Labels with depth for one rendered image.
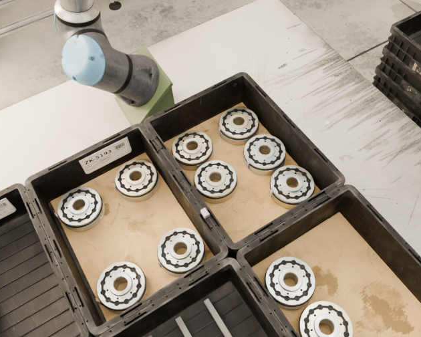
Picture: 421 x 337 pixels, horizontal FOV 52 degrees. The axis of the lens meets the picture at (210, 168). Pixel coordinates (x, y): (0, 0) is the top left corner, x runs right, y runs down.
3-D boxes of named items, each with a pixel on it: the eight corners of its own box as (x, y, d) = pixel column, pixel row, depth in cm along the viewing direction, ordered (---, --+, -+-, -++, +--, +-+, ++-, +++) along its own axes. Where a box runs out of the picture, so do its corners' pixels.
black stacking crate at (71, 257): (43, 204, 107) (23, 181, 97) (149, 150, 114) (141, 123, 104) (109, 350, 88) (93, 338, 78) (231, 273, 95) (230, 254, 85)
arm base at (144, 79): (115, 87, 133) (89, 78, 125) (142, 47, 128) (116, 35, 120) (138, 117, 125) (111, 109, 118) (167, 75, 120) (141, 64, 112)
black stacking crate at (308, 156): (150, 149, 114) (142, 122, 104) (243, 101, 121) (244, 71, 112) (232, 272, 95) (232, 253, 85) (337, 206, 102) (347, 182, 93)
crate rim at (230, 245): (142, 126, 106) (141, 120, 104) (244, 75, 113) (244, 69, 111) (232, 257, 87) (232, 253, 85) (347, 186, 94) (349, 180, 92)
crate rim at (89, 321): (26, 184, 98) (21, 179, 96) (142, 126, 106) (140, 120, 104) (96, 342, 79) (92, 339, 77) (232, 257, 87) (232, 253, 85)
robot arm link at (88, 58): (108, 102, 119) (66, 89, 108) (93, 68, 125) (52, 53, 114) (135, 72, 114) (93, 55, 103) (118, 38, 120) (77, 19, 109)
